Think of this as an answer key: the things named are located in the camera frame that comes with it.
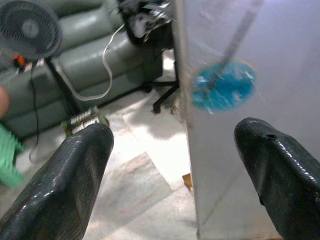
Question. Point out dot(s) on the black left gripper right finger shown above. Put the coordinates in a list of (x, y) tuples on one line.
[(287, 180)]

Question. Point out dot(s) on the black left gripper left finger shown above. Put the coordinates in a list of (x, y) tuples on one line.
[(62, 180)]

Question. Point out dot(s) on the wooden fridge stand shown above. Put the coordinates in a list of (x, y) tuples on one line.
[(188, 181)]

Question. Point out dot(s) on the white fridge door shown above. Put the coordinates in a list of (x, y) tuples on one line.
[(287, 62)]

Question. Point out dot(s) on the green and black package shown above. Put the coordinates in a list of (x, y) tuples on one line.
[(82, 121)]

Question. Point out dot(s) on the blue round sticker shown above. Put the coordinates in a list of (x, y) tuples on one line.
[(225, 90)]

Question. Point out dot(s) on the green leather sofa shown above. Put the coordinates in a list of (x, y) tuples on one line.
[(87, 62)]

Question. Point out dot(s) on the black office chair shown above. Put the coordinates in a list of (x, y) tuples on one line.
[(165, 85)]

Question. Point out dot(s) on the black standing fan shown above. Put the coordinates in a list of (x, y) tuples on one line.
[(30, 27)]

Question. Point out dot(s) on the dark clothes pile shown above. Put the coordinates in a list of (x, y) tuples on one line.
[(142, 17)]

